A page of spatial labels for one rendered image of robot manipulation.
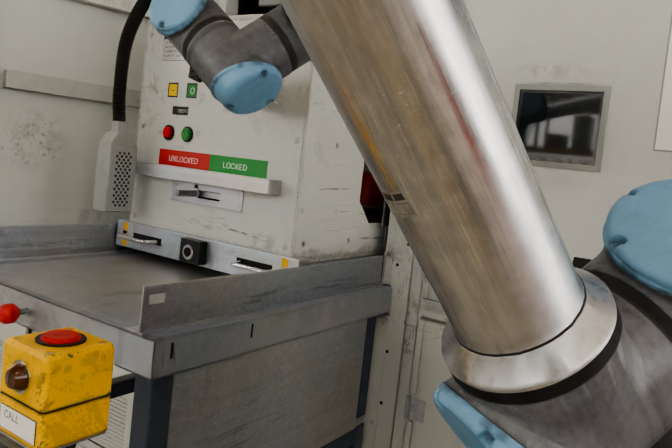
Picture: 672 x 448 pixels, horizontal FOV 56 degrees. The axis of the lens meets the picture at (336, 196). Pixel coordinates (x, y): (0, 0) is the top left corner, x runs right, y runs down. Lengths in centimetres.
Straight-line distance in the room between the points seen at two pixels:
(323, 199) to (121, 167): 46
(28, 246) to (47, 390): 79
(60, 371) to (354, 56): 44
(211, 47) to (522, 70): 67
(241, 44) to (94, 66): 84
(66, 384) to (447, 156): 45
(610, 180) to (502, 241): 81
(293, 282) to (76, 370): 56
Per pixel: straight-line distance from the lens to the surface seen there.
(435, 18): 40
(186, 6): 94
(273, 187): 121
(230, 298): 105
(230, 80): 87
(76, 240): 152
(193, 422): 105
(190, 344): 96
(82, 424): 73
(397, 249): 143
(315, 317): 120
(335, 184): 129
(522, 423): 54
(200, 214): 137
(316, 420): 134
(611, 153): 126
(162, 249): 145
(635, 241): 62
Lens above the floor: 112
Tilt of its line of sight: 3 degrees down
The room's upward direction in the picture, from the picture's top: 6 degrees clockwise
